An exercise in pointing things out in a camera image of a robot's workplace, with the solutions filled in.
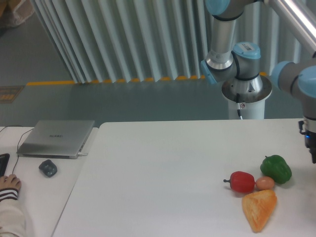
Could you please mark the silver closed laptop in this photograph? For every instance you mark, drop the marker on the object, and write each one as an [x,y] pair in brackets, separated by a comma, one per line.
[56,139]

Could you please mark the black keyboard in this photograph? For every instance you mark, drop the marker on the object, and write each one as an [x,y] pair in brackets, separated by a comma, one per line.
[4,159]

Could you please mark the white folding partition screen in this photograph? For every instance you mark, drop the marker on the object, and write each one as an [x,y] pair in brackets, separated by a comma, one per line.
[113,40]

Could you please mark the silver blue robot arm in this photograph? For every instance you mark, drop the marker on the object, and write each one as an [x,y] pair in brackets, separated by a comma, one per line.
[237,65]

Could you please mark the green toy bell pepper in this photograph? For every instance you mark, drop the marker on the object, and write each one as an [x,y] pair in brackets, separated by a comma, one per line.
[276,168]

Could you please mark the person's bare hand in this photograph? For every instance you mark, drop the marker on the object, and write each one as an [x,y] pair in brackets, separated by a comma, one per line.
[10,182]

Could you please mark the dark grey small device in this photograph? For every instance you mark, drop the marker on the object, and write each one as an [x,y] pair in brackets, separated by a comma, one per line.
[48,168]

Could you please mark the cream striped sleeve forearm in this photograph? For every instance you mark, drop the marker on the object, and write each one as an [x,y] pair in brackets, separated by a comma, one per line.
[12,218]

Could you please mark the red toy bell pepper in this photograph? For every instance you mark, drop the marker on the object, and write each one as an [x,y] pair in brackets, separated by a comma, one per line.
[241,182]

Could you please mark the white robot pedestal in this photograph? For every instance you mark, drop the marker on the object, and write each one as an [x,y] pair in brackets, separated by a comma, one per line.
[247,106]

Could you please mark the orange toy bread slice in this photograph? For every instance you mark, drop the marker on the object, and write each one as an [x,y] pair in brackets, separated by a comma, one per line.
[258,208]

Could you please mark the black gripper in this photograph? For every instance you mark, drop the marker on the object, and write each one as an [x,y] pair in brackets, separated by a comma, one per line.
[310,139]

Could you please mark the brown toy egg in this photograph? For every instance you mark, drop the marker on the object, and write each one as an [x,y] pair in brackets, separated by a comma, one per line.
[265,183]

